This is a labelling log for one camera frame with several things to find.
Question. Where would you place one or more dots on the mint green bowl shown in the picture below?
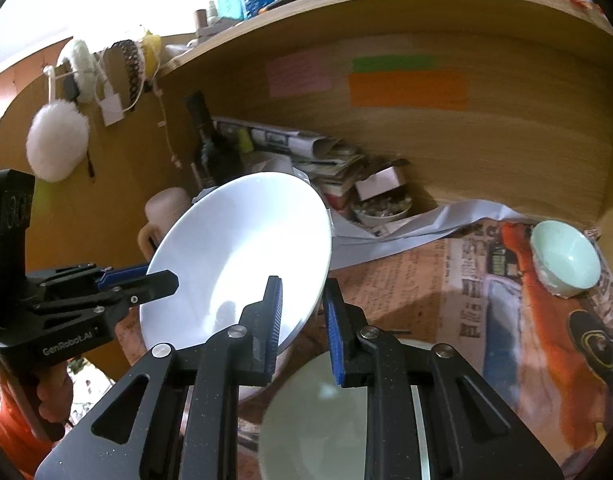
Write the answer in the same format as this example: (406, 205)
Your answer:
(568, 260)

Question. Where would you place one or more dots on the small white box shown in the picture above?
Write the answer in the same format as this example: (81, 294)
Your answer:
(381, 182)

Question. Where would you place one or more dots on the white fluffy headband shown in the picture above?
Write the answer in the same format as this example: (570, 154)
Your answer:
(81, 67)

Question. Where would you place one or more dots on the green sticky note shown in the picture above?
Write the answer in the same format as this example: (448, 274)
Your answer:
(394, 63)

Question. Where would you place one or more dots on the yellow-green highlighter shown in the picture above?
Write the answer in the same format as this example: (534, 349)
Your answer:
(244, 140)

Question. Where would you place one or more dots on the printed newspaper table cover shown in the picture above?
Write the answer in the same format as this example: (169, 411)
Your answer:
(476, 310)

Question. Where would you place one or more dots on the stack of newspapers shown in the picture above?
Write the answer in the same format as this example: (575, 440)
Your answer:
(311, 155)

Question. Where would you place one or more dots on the mint green plate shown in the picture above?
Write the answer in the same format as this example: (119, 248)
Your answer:
(311, 420)

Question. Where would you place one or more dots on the floral cloth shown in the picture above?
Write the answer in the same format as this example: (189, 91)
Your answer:
(91, 392)

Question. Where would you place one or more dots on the small bowl of beads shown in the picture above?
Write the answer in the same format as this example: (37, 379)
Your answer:
(381, 212)

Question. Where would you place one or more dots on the wooden shelf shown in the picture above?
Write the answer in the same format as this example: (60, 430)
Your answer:
(436, 20)

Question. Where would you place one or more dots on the orange sticky note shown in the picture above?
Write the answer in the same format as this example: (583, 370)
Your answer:
(409, 90)

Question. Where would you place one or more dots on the white wall charger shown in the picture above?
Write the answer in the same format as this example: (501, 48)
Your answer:
(111, 107)

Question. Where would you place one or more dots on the white plate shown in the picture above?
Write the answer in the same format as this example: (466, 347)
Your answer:
(226, 260)

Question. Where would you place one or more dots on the white fluffy pompom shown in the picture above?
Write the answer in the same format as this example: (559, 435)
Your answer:
(56, 140)

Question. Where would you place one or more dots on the long white paper sheet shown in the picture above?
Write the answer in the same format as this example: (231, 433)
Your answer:
(416, 237)

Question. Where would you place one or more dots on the person's left hand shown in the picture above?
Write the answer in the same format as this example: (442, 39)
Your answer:
(56, 390)

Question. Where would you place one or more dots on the dark wine bottle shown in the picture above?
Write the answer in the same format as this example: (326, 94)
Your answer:
(206, 145)

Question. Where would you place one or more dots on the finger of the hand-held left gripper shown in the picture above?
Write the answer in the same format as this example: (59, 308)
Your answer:
(136, 295)
(121, 276)

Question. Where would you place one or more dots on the pink sticky note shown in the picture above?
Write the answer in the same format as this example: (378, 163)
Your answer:
(299, 75)

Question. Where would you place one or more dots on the dotted dark headband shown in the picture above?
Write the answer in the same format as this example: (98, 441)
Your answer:
(131, 70)

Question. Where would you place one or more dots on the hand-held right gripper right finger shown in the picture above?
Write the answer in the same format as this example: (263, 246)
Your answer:
(332, 340)

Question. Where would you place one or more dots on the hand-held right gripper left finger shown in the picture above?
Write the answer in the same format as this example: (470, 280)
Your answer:
(275, 330)

